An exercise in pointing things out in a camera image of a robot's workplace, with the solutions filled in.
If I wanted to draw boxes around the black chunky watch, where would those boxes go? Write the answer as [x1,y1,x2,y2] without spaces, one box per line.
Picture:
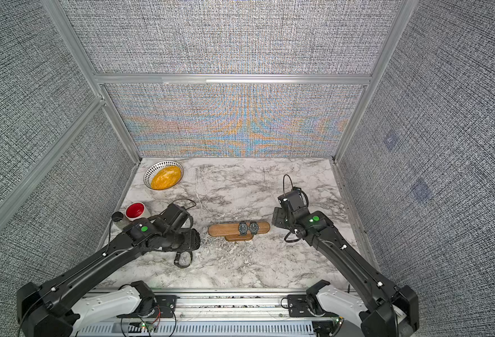
[174,251,193,269]

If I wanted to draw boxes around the black slim watch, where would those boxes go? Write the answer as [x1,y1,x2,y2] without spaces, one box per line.
[248,221,259,235]
[238,221,249,236]

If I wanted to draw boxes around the wooden watch stand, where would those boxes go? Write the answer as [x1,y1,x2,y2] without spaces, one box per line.
[208,220,271,242]

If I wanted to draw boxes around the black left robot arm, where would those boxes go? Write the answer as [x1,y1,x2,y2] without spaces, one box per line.
[17,203,200,336]

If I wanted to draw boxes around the right white arm base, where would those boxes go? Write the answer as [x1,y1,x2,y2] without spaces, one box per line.
[306,280,367,327]

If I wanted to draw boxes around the left white arm base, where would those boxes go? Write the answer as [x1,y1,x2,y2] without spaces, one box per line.
[71,281,156,334]

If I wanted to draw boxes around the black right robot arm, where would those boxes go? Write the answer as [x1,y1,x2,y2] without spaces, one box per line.
[272,188,419,336]

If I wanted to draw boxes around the white mug red inside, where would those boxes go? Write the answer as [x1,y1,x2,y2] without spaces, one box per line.
[125,202,150,221]

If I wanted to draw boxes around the orange food in bowl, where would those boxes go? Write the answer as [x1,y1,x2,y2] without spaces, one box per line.
[150,166,183,190]

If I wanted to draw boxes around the white patterned bowl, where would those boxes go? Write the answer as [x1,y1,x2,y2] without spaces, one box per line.
[143,160,184,190]

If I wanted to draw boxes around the small jar black lid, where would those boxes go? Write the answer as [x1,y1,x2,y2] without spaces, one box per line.
[111,211,130,230]

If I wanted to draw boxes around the aluminium front rail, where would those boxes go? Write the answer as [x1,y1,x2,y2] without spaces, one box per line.
[78,288,400,323]

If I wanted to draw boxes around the white vented cable duct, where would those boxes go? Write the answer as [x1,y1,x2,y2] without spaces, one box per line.
[73,320,316,337]

